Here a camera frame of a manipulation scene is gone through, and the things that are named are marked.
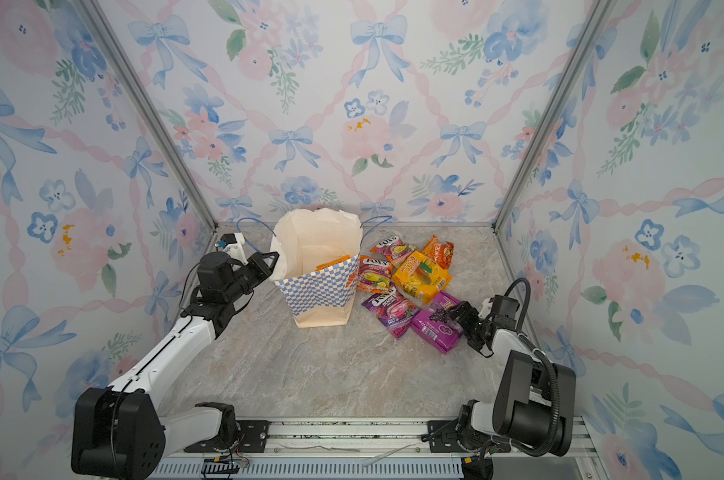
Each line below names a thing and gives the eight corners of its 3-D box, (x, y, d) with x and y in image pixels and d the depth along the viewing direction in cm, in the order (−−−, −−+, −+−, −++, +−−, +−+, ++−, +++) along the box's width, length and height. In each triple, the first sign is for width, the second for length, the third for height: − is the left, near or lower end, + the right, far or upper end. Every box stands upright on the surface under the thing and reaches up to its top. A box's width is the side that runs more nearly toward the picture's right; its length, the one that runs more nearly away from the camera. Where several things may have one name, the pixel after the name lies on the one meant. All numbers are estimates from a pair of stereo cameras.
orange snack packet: (419, 261, 111) (422, 249, 106) (430, 247, 116) (433, 234, 110) (444, 274, 108) (449, 262, 102) (454, 259, 112) (459, 246, 107)
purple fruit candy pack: (399, 341, 92) (400, 336, 89) (364, 307, 100) (364, 301, 97) (423, 318, 97) (425, 313, 94) (389, 287, 104) (389, 282, 101)
